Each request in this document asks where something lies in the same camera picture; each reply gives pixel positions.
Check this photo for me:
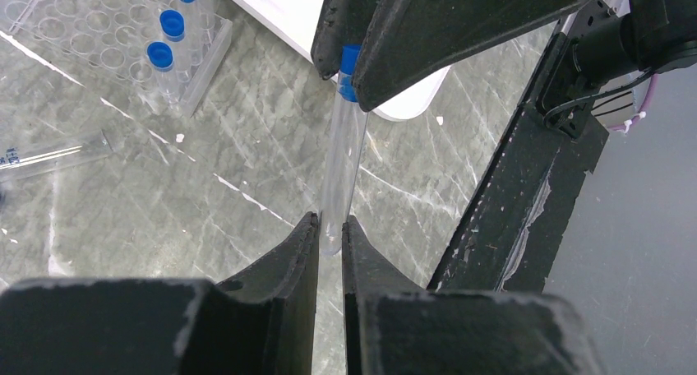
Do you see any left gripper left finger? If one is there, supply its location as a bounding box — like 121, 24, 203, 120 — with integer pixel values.
1, 213, 319, 374

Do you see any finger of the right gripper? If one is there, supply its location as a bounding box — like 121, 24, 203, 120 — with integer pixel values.
311, 0, 404, 80
352, 0, 588, 111

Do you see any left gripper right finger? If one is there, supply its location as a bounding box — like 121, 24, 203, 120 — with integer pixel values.
341, 216, 605, 374

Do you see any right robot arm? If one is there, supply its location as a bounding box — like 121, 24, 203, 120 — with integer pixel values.
311, 0, 696, 291

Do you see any white tray lid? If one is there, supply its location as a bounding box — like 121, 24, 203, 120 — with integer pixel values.
232, 0, 450, 122

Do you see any clear test tube rack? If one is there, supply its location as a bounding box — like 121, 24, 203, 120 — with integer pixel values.
1, 0, 232, 116

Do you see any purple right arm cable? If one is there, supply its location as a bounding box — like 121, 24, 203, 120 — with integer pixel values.
607, 72, 660, 135

